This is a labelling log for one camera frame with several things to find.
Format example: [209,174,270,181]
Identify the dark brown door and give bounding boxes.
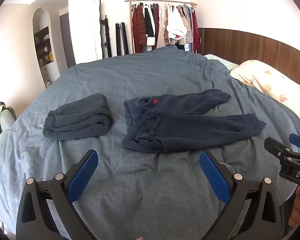
[59,14,77,68]

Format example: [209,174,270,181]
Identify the blue-grey bed blanket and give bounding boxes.
[0,44,300,240]

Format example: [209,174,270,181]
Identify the arched wall shelf niche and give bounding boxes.
[32,7,60,88]

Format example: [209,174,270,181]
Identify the brown wooden headboard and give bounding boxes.
[197,27,300,92]

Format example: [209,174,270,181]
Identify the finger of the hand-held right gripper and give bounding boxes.
[264,137,294,161]
[289,133,300,155]

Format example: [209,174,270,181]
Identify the light green pillow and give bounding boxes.
[204,54,240,72]

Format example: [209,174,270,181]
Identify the folded dark grey pants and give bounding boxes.
[42,93,114,141]

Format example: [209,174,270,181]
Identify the navy blue pants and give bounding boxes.
[122,89,267,154]

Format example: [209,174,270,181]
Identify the black coat stand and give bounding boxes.
[100,15,113,58]

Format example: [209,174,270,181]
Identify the black wavy frame mirror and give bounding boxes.
[93,0,103,61]

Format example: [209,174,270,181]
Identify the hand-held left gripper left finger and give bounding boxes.
[16,149,99,240]

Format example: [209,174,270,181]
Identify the person's right hand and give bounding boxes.
[289,186,300,228]

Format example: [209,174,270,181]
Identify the black tower speaker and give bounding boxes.
[115,22,129,56]

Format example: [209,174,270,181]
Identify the row of hanging clothes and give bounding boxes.
[131,2,199,53]

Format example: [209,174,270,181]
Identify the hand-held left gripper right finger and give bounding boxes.
[199,149,285,240]

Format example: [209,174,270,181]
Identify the cream floral pillow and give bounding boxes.
[229,60,300,123]

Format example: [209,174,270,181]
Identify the wooden clothes rack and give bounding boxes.
[125,0,198,53]

